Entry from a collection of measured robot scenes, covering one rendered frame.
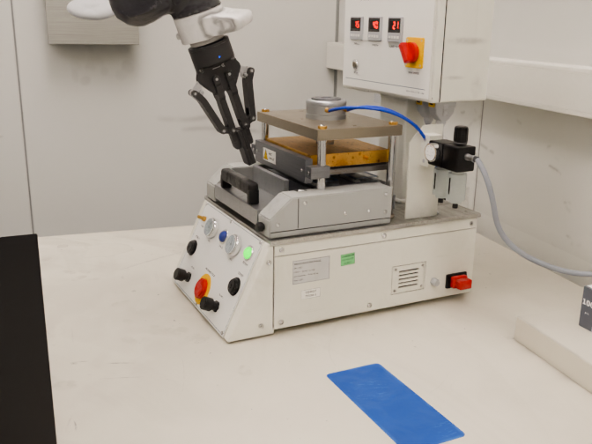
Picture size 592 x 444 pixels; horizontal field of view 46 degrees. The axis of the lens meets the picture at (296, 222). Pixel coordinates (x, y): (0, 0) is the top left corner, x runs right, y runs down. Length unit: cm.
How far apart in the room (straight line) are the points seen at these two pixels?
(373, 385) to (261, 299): 25
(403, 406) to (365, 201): 39
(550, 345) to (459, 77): 51
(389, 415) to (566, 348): 33
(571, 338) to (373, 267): 36
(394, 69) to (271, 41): 141
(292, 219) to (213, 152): 158
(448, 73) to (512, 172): 56
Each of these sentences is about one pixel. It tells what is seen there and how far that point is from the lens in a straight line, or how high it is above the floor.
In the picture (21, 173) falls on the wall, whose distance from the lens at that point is 273.
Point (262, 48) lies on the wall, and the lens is 277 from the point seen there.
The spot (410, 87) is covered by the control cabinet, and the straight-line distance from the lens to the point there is 136.
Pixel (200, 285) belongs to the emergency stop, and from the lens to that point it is 136.
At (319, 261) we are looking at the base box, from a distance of 125.
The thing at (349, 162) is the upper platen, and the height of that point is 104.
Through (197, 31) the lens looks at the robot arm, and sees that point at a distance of 123.
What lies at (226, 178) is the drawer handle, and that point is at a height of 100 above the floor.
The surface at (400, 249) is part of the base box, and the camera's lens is 134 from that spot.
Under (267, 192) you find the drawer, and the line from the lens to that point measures 136.
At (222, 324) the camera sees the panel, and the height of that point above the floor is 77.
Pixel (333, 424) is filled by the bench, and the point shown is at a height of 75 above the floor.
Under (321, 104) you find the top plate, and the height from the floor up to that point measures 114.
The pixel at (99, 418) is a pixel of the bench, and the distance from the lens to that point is 106.
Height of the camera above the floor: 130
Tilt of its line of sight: 16 degrees down
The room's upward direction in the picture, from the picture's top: 1 degrees clockwise
